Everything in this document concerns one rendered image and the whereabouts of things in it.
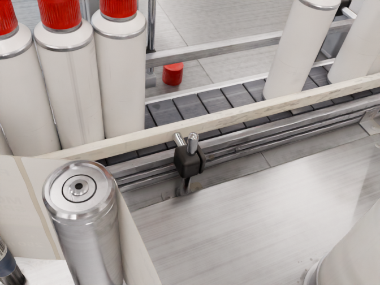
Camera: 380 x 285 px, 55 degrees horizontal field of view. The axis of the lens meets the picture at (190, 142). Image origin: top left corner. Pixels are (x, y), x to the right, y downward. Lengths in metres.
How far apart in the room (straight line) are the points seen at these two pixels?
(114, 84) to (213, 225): 0.18
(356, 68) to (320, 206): 0.23
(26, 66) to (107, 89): 0.09
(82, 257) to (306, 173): 0.32
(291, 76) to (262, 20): 0.34
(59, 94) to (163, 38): 0.38
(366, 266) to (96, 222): 0.19
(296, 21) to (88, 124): 0.27
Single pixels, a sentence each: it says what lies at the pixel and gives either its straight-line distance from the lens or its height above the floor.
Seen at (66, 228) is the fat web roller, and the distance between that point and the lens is 0.21.
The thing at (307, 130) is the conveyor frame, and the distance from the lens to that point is 0.59.
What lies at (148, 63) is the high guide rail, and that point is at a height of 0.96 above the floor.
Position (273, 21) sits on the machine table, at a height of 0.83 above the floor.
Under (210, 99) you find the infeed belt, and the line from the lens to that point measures 0.53.
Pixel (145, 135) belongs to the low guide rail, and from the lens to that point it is 0.43.
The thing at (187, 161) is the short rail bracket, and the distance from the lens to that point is 0.40.
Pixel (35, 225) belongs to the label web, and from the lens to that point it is 0.30.
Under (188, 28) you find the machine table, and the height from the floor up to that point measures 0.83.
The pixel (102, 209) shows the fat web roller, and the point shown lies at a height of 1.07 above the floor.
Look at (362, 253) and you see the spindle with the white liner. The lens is 0.30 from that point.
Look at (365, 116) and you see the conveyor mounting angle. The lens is 0.66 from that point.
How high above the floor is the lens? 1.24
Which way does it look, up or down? 49 degrees down
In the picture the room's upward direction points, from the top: 9 degrees clockwise
